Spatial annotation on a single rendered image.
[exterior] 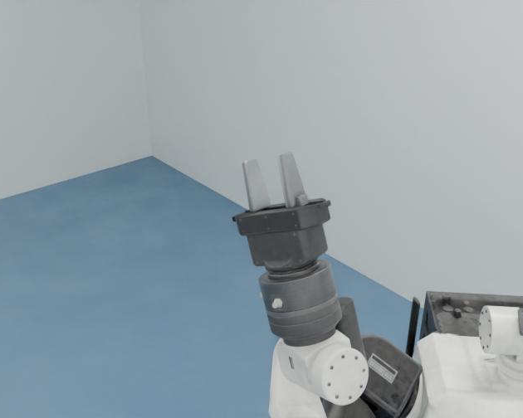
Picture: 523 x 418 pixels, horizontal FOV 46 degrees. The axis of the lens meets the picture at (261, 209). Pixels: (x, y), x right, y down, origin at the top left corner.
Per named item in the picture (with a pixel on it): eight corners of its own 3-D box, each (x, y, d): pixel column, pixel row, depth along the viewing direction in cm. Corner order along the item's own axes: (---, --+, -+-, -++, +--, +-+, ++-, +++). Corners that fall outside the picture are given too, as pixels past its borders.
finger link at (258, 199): (242, 162, 72) (256, 213, 73) (259, 157, 74) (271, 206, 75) (232, 164, 73) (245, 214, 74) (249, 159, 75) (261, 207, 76)
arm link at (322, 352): (252, 308, 76) (274, 393, 78) (298, 323, 67) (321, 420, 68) (326, 279, 81) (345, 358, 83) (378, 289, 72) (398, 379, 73)
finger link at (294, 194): (290, 151, 71) (301, 202, 72) (273, 156, 69) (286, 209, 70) (300, 148, 70) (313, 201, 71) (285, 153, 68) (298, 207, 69)
